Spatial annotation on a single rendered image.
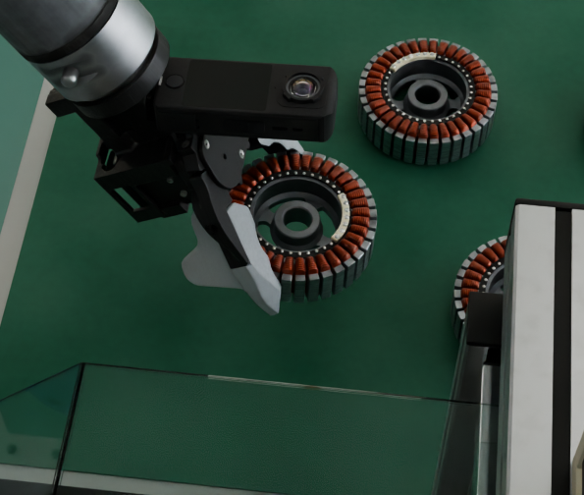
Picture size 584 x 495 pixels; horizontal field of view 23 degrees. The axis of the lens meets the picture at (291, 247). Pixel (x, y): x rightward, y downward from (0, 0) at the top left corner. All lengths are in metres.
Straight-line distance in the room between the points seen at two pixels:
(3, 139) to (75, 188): 1.02
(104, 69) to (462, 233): 0.37
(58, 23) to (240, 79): 0.13
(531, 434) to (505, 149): 0.58
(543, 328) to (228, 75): 0.34
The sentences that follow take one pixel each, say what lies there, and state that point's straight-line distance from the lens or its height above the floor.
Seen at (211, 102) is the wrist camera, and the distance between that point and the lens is 0.89.
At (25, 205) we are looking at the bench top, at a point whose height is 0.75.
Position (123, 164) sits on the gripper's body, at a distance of 0.94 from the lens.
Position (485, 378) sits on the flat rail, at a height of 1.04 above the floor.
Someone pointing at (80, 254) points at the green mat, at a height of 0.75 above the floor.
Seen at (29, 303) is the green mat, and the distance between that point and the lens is 1.10.
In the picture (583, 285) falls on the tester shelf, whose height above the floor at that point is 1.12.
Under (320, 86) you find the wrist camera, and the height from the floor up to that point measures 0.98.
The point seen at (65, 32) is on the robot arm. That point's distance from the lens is 0.85.
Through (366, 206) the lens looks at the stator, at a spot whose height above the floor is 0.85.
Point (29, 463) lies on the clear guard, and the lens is 0.70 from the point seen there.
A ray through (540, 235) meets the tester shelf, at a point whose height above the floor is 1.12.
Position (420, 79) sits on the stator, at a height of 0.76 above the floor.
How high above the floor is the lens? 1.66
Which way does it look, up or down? 56 degrees down
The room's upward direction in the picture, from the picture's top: straight up
